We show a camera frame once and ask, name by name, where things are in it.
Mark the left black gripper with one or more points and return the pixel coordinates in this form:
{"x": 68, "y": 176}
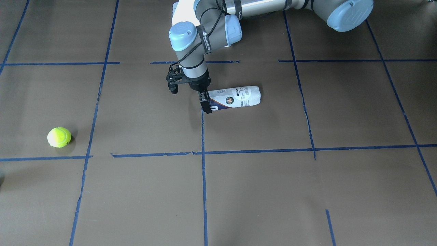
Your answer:
{"x": 200, "y": 85}

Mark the white tennis ball can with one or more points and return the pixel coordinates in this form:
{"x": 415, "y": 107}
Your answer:
{"x": 234, "y": 97}

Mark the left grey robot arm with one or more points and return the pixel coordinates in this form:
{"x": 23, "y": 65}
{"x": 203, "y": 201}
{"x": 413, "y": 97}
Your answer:
{"x": 220, "y": 21}

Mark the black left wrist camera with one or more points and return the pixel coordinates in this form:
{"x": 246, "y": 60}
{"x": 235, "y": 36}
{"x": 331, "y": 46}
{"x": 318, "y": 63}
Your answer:
{"x": 175, "y": 77}

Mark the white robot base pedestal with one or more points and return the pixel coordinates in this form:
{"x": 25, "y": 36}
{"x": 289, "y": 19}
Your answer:
{"x": 184, "y": 18}

